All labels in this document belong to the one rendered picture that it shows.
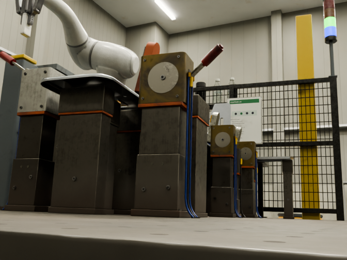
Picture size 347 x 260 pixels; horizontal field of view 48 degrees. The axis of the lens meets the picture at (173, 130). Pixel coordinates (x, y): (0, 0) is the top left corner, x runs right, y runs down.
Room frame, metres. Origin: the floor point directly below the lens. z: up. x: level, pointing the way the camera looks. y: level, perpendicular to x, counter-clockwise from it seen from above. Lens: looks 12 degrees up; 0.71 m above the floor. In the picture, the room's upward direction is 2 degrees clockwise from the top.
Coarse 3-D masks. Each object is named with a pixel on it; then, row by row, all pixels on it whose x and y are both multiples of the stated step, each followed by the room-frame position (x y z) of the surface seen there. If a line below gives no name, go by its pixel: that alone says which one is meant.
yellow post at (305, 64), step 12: (300, 24) 2.29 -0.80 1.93; (300, 36) 2.30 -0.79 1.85; (300, 48) 2.30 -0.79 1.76; (312, 48) 2.27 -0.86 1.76; (300, 60) 2.30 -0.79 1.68; (312, 60) 2.27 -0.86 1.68; (300, 72) 2.30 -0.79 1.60; (312, 72) 2.27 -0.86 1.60; (312, 84) 2.27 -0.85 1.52; (300, 96) 2.30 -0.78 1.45; (312, 96) 2.28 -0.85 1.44; (300, 108) 2.30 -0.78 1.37; (312, 108) 2.28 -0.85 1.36; (300, 120) 2.30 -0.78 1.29; (312, 120) 2.28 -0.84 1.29; (300, 132) 2.30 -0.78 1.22; (312, 132) 2.28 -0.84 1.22; (312, 204) 2.28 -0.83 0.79; (312, 216) 2.28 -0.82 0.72
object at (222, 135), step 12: (216, 132) 1.45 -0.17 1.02; (228, 132) 1.43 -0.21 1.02; (216, 144) 1.45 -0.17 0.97; (228, 144) 1.43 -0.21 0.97; (216, 156) 1.44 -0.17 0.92; (228, 156) 1.43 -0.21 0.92; (216, 168) 1.45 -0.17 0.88; (228, 168) 1.44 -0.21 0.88; (216, 180) 1.45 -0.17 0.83; (228, 180) 1.44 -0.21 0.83; (216, 192) 1.45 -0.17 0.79; (228, 192) 1.43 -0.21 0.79; (216, 204) 1.45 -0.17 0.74; (228, 204) 1.43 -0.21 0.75; (216, 216) 1.44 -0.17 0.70; (228, 216) 1.43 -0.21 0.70; (240, 216) 1.46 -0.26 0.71
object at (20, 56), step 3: (21, 54) 1.09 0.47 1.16; (24, 54) 1.09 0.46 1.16; (12, 57) 1.10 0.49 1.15; (15, 57) 1.10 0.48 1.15; (18, 57) 1.09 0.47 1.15; (21, 57) 1.09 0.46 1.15; (24, 57) 1.09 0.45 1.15; (27, 57) 1.10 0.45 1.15; (27, 60) 1.11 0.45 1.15; (30, 60) 1.11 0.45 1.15; (33, 60) 1.12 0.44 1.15; (33, 63) 1.13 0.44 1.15; (36, 63) 1.14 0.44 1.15
